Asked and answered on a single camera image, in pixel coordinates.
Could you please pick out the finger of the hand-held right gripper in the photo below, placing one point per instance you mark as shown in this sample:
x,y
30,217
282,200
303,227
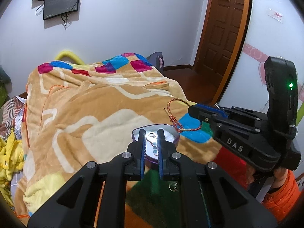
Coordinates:
x,y
201,114
213,107

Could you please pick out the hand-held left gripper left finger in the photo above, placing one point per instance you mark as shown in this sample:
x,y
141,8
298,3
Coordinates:
x,y
142,150

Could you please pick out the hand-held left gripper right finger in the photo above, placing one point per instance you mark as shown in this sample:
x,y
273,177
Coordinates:
x,y
161,150

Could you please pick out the purple jewelry dish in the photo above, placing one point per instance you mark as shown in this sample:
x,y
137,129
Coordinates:
x,y
171,136

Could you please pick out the person's right forearm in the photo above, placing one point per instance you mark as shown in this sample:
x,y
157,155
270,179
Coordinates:
x,y
282,194

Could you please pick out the brown wooden door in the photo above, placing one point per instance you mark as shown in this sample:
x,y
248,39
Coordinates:
x,y
219,28
237,52

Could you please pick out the printed fleece blanket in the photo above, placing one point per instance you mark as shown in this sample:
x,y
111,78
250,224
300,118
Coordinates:
x,y
83,114

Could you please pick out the dark grey bag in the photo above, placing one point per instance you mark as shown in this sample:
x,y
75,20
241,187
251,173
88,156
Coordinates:
x,y
155,60

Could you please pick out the yellow foam cushion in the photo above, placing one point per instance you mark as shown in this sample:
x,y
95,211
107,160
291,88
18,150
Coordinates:
x,y
68,55

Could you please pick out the yellow cloth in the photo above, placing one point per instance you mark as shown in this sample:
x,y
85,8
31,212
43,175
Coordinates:
x,y
10,161

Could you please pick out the striped patterned cloth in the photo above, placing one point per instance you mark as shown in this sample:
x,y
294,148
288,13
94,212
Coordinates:
x,y
10,114

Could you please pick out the green dark pillow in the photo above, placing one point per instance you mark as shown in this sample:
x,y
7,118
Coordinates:
x,y
3,87

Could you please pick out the pink wall sticker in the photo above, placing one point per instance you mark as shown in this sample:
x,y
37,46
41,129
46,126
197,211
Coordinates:
x,y
257,57

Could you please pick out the white wall label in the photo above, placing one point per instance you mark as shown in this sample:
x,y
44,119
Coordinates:
x,y
275,15

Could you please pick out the small black wall monitor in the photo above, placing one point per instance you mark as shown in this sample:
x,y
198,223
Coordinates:
x,y
61,3

